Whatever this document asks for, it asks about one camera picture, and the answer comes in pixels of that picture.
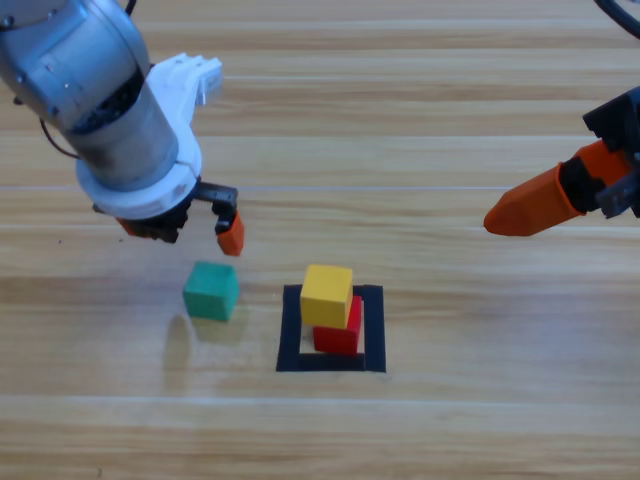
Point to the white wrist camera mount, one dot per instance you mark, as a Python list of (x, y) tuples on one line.
[(170, 100)]

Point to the red cube block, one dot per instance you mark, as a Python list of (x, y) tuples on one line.
[(340, 340)]

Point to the green cube block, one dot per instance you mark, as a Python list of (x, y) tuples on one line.
[(210, 295)]

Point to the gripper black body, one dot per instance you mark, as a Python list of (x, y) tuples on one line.
[(165, 227), (620, 120)]

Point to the black tape square outline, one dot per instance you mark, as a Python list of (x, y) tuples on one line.
[(290, 330)]

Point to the yellow cube block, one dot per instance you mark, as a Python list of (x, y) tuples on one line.
[(325, 297)]

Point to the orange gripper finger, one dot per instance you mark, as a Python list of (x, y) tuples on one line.
[(530, 210), (232, 242), (129, 228)]

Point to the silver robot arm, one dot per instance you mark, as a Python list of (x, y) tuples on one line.
[(65, 60)]

